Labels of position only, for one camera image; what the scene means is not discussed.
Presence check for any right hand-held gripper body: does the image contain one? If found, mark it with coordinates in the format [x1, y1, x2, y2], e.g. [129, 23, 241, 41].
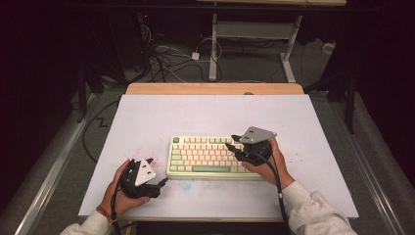
[236, 125, 278, 166]

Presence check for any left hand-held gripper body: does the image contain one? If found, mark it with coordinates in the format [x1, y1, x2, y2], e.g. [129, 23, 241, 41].
[119, 158, 162, 200]

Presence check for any green and cream keyboard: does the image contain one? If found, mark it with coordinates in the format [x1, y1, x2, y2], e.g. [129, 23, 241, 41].
[166, 135, 278, 180]

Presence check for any person's right hand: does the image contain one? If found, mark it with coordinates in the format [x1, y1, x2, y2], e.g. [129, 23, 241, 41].
[241, 137, 297, 191]

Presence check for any person's left hand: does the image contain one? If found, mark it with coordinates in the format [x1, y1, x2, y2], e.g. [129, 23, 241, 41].
[100, 159, 152, 218]

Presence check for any white board table cover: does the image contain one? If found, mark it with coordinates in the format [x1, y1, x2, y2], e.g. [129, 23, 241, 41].
[78, 93, 360, 219]

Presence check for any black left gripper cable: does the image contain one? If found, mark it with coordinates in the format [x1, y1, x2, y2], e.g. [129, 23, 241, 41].
[110, 177, 124, 235]

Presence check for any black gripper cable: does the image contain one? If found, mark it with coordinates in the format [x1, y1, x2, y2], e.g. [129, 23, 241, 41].
[251, 150, 292, 235]
[110, 177, 124, 235]

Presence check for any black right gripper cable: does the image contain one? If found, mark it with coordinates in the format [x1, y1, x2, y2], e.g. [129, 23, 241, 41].
[251, 150, 292, 235]

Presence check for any orange bracelet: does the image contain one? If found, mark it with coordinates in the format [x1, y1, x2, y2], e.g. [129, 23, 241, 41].
[95, 205, 114, 227]

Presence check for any black floor cable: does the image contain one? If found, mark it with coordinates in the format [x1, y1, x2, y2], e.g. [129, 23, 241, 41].
[81, 99, 120, 165]

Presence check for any aluminium rail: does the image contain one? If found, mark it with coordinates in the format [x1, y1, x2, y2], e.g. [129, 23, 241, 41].
[330, 100, 408, 235]
[14, 92, 100, 235]

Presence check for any dark metal shelf frame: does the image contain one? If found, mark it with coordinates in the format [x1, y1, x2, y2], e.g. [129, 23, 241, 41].
[197, 0, 347, 83]

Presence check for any tangle of floor cables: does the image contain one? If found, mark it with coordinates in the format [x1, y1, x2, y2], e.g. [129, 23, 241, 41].
[135, 13, 216, 83]

